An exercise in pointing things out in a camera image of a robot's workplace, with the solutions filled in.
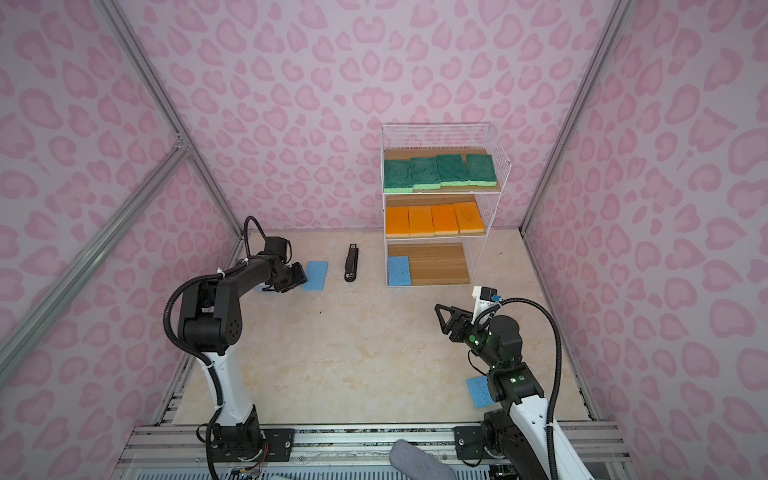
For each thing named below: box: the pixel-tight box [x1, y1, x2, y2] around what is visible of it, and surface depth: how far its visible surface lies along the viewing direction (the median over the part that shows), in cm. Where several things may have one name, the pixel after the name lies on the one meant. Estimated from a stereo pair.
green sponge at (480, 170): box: [465, 154, 497, 187], surface depth 76 cm
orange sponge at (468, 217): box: [454, 202, 484, 233], surface depth 87 cm
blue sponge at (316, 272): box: [302, 261, 329, 291], surface depth 108 cm
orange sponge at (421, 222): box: [408, 205, 435, 237], surface depth 88 cm
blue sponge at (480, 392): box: [466, 376, 496, 409], surface depth 82 cm
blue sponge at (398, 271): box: [387, 256, 412, 286], surface depth 106 cm
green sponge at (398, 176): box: [384, 160, 414, 193], surface depth 73 cm
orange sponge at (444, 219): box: [431, 204, 459, 235], surface depth 88 cm
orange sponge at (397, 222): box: [385, 206, 410, 238], surface depth 86 cm
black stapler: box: [344, 244, 359, 283], surface depth 109 cm
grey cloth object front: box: [389, 439, 457, 480], surface depth 69 cm
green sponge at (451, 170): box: [436, 154, 469, 187], surface depth 77 cm
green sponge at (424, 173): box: [410, 157, 441, 191], surface depth 75 cm
